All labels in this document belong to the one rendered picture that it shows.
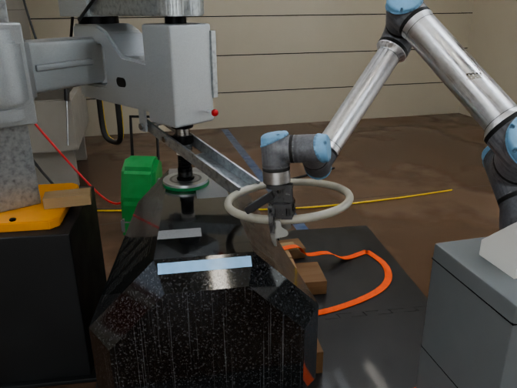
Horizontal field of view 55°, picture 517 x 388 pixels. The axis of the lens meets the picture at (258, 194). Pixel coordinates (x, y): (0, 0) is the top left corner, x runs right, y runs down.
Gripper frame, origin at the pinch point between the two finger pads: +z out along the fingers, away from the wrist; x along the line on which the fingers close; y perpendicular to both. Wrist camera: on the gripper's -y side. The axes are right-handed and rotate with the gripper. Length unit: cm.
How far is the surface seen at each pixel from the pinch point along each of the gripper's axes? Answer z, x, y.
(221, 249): 2.4, -3.5, -18.4
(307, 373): 54, 2, 8
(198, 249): 2.0, -5.8, -25.8
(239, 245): 2.7, 0.1, -12.8
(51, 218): -1, 17, -100
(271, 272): 11.5, -1.5, -1.8
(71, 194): -7, 32, -100
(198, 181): -6, 54, -47
